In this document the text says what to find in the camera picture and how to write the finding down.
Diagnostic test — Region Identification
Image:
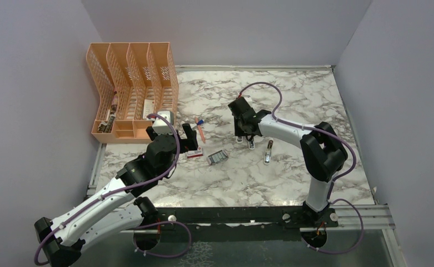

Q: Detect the red staple box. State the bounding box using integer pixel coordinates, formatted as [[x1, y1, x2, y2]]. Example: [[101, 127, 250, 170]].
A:
[[186, 147, 203, 159]]

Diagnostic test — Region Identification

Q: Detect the grey staple tray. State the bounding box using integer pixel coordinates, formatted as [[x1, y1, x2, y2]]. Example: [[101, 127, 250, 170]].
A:
[[207, 150, 229, 165]]

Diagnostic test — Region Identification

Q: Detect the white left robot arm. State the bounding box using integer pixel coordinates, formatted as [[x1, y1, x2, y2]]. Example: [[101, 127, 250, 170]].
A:
[[34, 111, 199, 266]]

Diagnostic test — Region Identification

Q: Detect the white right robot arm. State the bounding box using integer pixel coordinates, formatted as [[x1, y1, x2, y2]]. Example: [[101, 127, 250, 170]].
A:
[[228, 97, 348, 226]]

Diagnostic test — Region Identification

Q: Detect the small white stapler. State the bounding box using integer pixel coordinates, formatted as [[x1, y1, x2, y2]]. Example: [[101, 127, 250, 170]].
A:
[[263, 139, 273, 165]]

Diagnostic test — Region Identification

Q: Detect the white card in organizer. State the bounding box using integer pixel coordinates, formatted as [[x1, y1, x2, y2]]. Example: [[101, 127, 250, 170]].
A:
[[142, 99, 155, 120]]

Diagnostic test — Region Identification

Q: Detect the orange plastic file organizer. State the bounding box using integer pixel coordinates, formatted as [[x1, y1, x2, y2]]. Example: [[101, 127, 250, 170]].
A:
[[86, 42, 179, 144]]

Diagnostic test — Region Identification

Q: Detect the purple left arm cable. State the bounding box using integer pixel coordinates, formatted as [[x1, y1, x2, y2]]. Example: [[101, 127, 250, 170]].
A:
[[33, 113, 192, 266]]

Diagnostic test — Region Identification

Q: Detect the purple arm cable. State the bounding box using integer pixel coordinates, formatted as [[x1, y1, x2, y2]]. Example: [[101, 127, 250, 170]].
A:
[[238, 81, 365, 255], [33, 113, 192, 266]]

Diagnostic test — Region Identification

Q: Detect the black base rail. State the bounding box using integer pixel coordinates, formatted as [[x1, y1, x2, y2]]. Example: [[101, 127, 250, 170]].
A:
[[81, 197, 339, 244]]

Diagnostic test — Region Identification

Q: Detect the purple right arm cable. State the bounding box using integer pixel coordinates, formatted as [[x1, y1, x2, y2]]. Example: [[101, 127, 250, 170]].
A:
[[238, 81, 365, 255]]

